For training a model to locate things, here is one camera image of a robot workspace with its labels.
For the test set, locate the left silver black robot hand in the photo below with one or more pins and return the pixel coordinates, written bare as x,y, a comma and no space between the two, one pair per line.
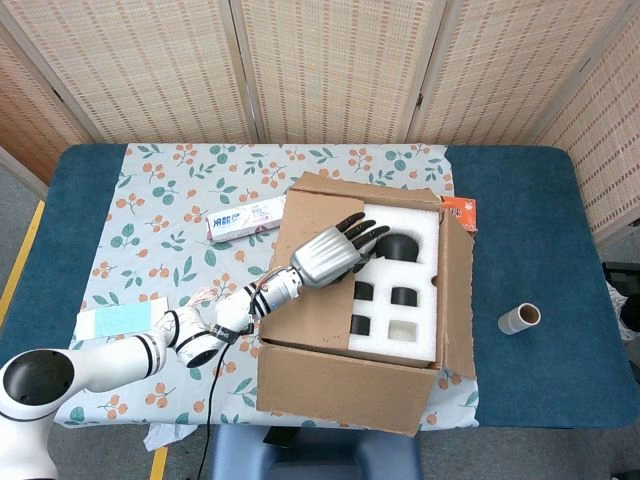
325,257

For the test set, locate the cardboard box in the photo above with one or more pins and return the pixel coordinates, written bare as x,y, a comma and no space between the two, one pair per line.
340,390

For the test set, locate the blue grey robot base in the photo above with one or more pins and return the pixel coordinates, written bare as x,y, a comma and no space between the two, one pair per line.
315,457

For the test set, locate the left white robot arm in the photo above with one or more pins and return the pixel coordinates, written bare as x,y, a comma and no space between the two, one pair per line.
125,355

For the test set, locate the white toothpaste box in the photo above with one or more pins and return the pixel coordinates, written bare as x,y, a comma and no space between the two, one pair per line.
235,222

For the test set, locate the dark green plastic bin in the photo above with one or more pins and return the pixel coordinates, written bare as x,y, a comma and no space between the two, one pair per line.
622,272

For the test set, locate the black teapot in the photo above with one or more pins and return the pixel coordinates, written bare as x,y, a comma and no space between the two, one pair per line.
400,248

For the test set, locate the white foam insert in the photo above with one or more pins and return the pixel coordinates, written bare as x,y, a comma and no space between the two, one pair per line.
400,220

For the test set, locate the orange printed carton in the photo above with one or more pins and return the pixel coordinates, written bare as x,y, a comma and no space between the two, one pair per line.
462,212

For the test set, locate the floral print tablecloth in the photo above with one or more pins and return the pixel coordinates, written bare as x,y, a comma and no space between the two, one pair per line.
150,200

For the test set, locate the black flat device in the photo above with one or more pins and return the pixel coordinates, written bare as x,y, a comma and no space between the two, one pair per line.
281,438

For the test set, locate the woven folding screen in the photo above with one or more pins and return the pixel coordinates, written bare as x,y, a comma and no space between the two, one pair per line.
325,65

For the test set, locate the cardboard tube roll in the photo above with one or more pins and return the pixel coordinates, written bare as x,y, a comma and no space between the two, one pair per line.
517,320

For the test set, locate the teal white tasselled bookmark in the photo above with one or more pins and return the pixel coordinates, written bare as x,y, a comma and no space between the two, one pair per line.
120,320

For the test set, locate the crumpled white paper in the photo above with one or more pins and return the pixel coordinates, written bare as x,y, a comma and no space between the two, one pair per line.
165,435

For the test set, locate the yellow floor tape strip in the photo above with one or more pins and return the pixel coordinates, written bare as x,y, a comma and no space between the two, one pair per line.
159,465
25,245

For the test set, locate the crumpled white plastic bag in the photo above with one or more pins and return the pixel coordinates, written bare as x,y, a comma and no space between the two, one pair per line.
627,315

